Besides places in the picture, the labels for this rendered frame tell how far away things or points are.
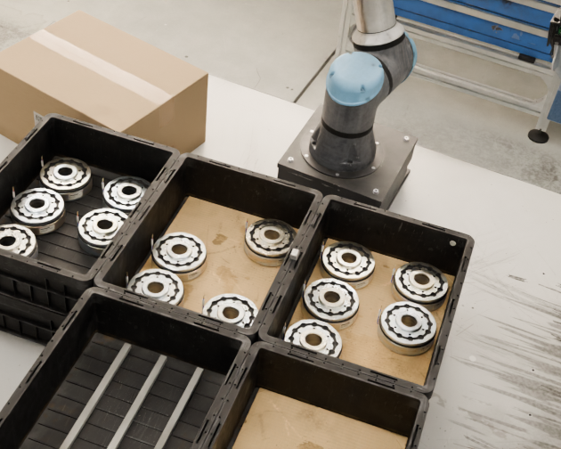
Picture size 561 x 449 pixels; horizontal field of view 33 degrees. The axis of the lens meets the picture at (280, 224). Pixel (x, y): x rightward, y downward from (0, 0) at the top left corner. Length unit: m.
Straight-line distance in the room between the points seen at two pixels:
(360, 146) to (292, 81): 1.73
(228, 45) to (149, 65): 1.78
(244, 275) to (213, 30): 2.37
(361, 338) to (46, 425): 0.57
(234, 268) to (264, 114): 0.69
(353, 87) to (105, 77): 0.56
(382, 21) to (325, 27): 2.09
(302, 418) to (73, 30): 1.15
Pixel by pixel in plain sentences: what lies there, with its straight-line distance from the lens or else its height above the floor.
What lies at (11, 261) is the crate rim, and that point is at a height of 0.92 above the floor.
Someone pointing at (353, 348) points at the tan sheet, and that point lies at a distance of 1.69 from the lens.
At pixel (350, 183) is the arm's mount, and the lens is 2.06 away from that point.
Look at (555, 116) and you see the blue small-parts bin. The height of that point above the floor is 1.08.
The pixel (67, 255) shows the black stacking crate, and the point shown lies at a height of 0.83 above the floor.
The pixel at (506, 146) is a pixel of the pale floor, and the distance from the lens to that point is 3.66.
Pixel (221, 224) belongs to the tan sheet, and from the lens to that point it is 1.88.
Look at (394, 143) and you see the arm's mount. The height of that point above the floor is 0.81.
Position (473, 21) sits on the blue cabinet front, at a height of 0.39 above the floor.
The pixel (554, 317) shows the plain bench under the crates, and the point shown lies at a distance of 2.04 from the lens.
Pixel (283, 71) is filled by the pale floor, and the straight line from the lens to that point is 3.83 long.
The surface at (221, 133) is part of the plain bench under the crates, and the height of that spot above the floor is 0.70.
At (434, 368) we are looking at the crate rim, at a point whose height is 0.93.
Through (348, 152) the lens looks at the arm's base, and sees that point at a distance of 2.07.
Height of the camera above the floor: 2.12
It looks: 43 degrees down
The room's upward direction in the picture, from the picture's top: 7 degrees clockwise
